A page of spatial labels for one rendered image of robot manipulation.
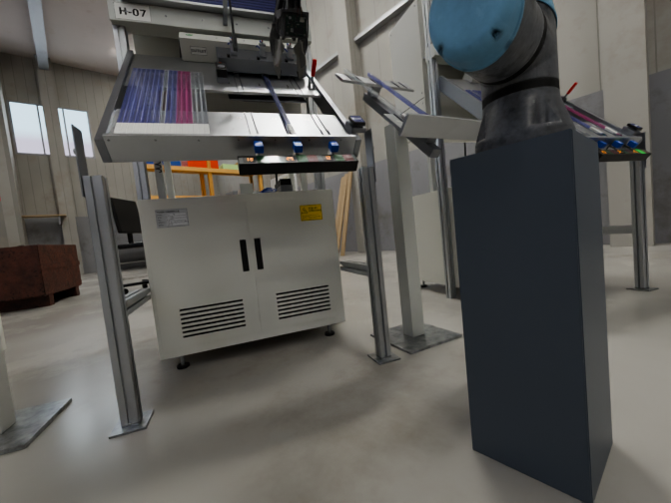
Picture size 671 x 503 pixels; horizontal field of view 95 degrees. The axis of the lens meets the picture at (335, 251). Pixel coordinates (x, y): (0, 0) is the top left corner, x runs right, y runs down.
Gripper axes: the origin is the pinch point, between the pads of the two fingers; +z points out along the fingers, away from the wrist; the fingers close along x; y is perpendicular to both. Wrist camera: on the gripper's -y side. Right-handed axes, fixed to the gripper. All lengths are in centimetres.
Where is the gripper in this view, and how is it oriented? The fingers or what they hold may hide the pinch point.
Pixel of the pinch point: (289, 74)
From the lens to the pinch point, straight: 102.2
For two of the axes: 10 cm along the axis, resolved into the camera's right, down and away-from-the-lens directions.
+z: -0.7, 8.5, 5.2
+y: 3.4, 5.1, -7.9
